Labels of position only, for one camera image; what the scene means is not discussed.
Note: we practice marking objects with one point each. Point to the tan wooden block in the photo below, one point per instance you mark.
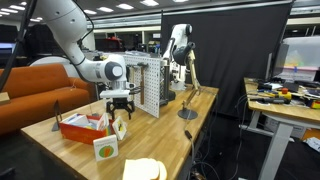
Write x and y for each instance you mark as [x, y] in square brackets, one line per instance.
[4, 97]

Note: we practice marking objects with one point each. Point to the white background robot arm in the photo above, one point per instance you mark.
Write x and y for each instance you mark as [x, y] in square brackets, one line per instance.
[180, 31]

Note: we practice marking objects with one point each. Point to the black curtain partition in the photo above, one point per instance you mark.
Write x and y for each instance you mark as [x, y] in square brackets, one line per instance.
[233, 50]

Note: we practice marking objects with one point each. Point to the red cardboard book holder box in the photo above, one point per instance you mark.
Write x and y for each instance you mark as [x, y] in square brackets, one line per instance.
[80, 135]

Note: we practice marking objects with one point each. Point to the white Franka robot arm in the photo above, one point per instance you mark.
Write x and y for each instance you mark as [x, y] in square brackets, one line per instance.
[63, 23]

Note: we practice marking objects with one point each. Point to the black metal bookend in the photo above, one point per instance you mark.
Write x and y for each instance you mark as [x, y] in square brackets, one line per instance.
[57, 111]

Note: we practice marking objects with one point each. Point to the ceiling light panel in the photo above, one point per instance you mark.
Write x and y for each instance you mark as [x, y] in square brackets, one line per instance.
[149, 2]
[125, 6]
[18, 7]
[105, 9]

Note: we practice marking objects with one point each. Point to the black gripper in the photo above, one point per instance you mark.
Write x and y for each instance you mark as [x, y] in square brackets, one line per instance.
[120, 103]

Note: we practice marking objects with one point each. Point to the white blue-striped book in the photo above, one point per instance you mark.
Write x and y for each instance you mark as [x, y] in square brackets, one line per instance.
[76, 120]

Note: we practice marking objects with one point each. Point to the wooden desk with white legs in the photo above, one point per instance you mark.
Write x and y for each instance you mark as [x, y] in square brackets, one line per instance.
[283, 113]

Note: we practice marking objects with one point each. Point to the black hand tool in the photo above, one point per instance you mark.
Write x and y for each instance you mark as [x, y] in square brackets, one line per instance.
[270, 100]

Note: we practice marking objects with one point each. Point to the black pegboard stand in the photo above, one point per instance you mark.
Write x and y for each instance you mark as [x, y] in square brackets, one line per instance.
[166, 86]

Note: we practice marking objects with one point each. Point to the orange sofa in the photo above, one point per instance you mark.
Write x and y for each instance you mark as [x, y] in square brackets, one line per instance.
[33, 100]

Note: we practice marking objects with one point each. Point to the white pegboard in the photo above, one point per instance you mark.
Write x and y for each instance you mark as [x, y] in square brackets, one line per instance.
[151, 86]

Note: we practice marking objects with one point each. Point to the computer monitor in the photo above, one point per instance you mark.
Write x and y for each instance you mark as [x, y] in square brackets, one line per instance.
[300, 56]

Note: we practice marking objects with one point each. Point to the yellow sponge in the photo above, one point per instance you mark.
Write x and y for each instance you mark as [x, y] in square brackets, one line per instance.
[143, 170]

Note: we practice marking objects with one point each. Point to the small white green-print book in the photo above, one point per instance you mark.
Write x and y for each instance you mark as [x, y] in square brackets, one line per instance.
[105, 150]

